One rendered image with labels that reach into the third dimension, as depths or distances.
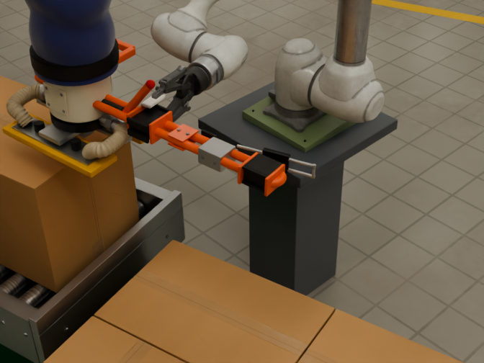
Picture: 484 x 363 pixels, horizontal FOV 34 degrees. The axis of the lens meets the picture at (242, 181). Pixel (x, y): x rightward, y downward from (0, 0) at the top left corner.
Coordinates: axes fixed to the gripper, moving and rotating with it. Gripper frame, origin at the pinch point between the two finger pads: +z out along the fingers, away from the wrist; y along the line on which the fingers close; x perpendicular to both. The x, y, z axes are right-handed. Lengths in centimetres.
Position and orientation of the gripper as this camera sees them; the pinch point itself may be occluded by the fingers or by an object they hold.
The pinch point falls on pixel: (153, 111)
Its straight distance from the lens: 206.2
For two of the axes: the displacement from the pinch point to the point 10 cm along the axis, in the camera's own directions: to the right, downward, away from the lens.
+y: 0.2, 8.0, 6.1
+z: -5.3, 5.2, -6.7
